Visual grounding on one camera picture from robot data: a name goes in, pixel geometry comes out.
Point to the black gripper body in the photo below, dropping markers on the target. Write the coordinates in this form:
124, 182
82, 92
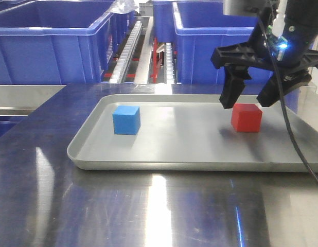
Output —
291, 49

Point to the red cube block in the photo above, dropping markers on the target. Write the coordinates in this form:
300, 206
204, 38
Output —
246, 118

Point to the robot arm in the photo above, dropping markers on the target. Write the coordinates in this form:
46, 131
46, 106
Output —
281, 9

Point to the steel shelf front beam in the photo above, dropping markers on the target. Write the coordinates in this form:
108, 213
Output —
24, 99

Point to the blue plastic bin right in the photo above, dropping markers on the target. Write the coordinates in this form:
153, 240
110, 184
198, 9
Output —
202, 26

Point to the blue plastic bin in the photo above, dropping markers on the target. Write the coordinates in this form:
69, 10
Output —
55, 42
202, 26

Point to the grey metal tray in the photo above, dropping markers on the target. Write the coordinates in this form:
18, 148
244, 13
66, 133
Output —
182, 132

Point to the blue bin behind right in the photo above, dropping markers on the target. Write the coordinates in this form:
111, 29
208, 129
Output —
163, 21

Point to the blue cube block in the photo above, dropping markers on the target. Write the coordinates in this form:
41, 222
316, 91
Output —
126, 120

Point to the clear plastic bag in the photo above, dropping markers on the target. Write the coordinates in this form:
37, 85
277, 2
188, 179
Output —
123, 6

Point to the blue plastic bin left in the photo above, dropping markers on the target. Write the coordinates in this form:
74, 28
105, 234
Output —
55, 42

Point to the red metal frame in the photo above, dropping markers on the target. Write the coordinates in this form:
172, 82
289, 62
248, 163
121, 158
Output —
146, 62

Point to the white roller conveyor rail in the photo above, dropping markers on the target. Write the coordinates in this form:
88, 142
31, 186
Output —
121, 68

